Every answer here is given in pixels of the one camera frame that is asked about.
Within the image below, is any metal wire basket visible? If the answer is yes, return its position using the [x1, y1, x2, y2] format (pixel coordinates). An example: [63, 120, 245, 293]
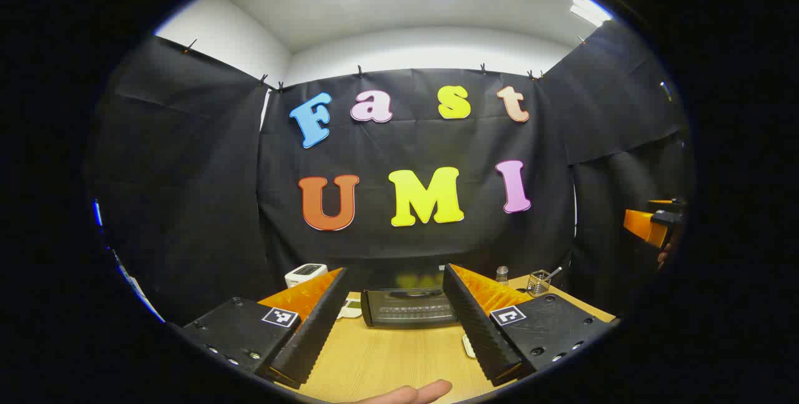
[526, 270, 553, 297]

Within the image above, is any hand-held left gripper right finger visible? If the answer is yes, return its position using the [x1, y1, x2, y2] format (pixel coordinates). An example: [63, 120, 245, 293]
[441, 263, 620, 388]

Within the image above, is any black electric oven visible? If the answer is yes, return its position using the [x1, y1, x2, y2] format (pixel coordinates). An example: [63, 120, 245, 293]
[359, 265, 461, 330]

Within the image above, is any ceiling light panel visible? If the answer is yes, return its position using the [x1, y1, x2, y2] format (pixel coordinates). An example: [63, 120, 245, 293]
[569, 0, 612, 27]

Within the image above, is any white toaster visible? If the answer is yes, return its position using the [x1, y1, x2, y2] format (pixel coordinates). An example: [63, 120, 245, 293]
[285, 263, 328, 289]

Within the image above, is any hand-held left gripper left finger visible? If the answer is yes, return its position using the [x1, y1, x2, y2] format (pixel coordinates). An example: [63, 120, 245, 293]
[180, 267, 351, 390]

